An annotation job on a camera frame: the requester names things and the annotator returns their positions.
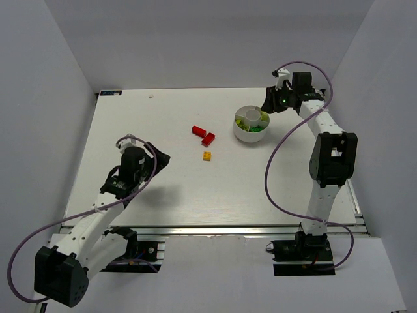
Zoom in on dark green lego brick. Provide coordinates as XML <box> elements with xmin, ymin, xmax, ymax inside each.
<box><xmin>249</xmin><ymin>126</ymin><xmax>263</xmax><ymax>132</ymax></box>

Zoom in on red square lego brick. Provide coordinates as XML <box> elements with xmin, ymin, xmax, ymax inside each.
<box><xmin>201</xmin><ymin>132</ymin><xmax>215</xmax><ymax>147</ymax></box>

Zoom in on light green small lego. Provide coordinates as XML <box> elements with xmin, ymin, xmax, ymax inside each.
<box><xmin>261</xmin><ymin>111</ymin><xmax>269</xmax><ymax>121</ymax></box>

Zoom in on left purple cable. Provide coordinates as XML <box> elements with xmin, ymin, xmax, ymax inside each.
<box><xmin>7</xmin><ymin>136</ymin><xmax>159</xmax><ymax>303</ymax></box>

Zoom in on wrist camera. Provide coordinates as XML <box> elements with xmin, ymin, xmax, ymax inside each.
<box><xmin>272</xmin><ymin>68</ymin><xmax>291</xmax><ymax>90</ymax></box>
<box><xmin>115</xmin><ymin>134</ymin><xmax>137</xmax><ymax>154</ymax></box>

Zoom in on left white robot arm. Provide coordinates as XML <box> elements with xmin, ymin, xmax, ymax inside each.
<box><xmin>34</xmin><ymin>140</ymin><xmax>171</xmax><ymax>308</ymax></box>

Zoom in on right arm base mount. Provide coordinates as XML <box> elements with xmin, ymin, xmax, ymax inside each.
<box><xmin>266</xmin><ymin>231</ymin><xmax>336</xmax><ymax>277</ymax></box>

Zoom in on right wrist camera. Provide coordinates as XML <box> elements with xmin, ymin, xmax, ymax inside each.
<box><xmin>272</xmin><ymin>68</ymin><xmax>291</xmax><ymax>90</ymax></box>

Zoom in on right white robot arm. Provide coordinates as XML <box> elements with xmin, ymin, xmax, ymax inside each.
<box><xmin>261</xmin><ymin>68</ymin><xmax>358</xmax><ymax>236</ymax></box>

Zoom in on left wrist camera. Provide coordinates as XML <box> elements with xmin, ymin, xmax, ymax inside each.
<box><xmin>115</xmin><ymin>134</ymin><xmax>137</xmax><ymax>154</ymax></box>

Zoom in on red long lego brick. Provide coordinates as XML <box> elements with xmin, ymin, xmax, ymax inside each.
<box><xmin>192</xmin><ymin>125</ymin><xmax>207</xmax><ymax>138</ymax></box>

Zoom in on white round divided container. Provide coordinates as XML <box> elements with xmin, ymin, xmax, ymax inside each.
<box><xmin>233</xmin><ymin>106</ymin><xmax>270</xmax><ymax>143</ymax></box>

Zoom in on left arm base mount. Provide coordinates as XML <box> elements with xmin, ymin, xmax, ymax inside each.
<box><xmin>102</xmin><ymin>227</ymin><xmax>165</xmax><ymax>273</ymax></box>

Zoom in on orange square lego brick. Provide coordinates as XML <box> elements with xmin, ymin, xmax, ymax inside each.
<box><xmin>203</xmin><ymin>151</ymin><xmax>212</xmax><ymax>161</ymax></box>

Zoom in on left blue corner sticker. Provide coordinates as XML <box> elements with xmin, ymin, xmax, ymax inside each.
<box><xmin>99</xmin><ymin>90</ymin><xmax>122</xmax><ymax>97</ymax></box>

